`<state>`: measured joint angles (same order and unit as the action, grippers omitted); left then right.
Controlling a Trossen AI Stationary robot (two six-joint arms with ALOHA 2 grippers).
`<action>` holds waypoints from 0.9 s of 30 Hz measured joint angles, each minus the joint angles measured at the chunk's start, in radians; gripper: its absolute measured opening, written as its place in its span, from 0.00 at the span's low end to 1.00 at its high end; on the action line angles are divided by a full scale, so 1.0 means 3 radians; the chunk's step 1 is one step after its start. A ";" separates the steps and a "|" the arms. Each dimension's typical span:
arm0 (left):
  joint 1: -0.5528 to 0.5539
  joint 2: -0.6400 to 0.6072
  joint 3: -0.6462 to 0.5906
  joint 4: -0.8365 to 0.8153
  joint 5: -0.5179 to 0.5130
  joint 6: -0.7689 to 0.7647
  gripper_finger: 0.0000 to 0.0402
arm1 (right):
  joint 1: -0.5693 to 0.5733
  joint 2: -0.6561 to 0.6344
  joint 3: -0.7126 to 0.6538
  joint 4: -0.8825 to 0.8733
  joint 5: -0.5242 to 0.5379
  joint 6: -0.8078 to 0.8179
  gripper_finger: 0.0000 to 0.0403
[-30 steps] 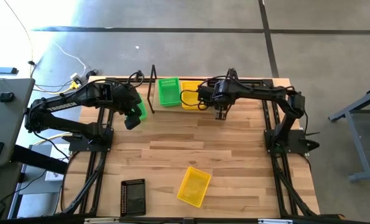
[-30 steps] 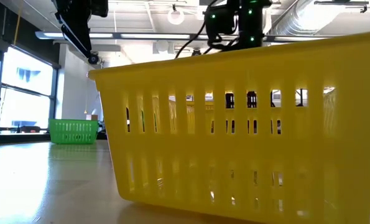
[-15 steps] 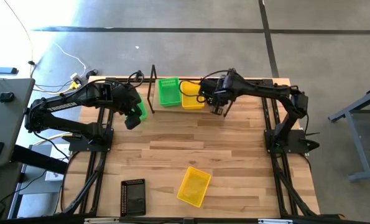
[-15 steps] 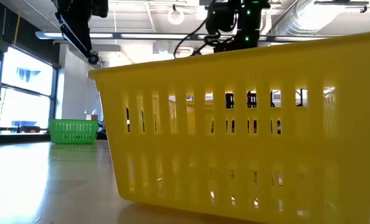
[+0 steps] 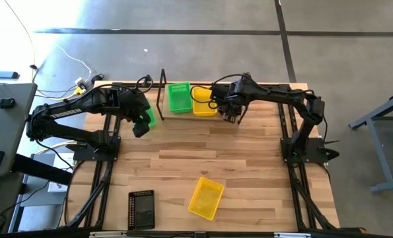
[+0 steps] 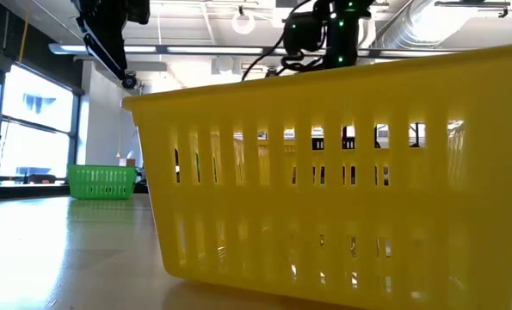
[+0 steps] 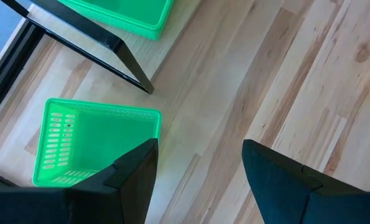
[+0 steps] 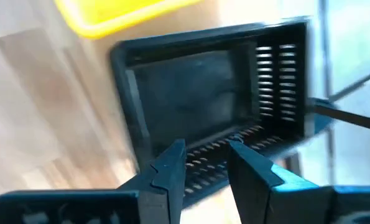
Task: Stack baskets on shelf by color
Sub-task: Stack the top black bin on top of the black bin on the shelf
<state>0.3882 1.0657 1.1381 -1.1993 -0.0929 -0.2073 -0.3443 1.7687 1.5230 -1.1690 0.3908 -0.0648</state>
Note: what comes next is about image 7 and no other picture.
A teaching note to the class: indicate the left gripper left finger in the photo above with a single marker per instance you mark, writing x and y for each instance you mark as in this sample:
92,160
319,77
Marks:
110,202

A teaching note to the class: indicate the wooden shelf board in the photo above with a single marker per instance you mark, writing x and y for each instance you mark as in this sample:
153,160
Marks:
147,49

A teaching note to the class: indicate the green plastic basket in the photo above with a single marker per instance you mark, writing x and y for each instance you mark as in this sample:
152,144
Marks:
104,137
125,12

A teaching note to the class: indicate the black metal frame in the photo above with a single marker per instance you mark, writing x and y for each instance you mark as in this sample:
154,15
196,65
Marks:
132,65

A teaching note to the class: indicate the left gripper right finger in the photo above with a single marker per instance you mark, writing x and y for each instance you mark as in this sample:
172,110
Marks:
284,199

